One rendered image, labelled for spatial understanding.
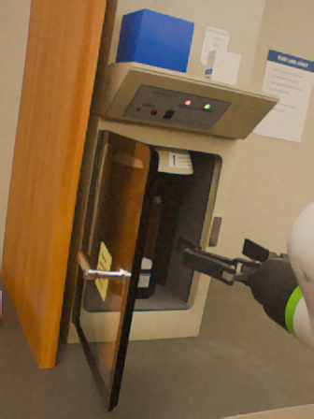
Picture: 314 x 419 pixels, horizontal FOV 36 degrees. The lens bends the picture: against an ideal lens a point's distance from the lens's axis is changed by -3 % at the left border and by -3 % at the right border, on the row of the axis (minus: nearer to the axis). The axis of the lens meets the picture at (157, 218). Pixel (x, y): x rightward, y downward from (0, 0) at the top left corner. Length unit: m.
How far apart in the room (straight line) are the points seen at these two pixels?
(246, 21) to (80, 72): 0.41
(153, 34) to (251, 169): 0.90
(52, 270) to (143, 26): 0.44
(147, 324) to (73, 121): 0.50
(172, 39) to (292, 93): 0.91
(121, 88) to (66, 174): 0.17
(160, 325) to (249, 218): 0.70
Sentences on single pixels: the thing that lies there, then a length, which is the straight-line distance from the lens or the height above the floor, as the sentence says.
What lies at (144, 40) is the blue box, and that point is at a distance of 0.85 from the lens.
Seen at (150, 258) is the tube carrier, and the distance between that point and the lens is 1.12.
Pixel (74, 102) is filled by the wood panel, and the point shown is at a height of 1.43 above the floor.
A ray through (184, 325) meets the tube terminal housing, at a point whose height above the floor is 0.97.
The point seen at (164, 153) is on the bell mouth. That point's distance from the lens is 1.04.
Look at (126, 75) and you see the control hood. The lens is 0.85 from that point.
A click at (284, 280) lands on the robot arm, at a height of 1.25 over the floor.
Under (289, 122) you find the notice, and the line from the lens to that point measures 1.73.
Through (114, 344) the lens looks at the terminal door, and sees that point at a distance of 0.73.
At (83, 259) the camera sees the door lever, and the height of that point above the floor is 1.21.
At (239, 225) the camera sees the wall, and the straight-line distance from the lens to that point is 1.69.
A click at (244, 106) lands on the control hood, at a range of 0.98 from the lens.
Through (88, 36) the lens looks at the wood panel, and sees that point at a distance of 0.84.
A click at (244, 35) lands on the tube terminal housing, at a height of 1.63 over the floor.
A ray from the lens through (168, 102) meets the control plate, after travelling 0.91.
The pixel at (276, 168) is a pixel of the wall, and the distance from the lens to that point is 1.73.
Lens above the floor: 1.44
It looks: 12 degrees down
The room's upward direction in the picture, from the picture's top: 10 degrees clockwise
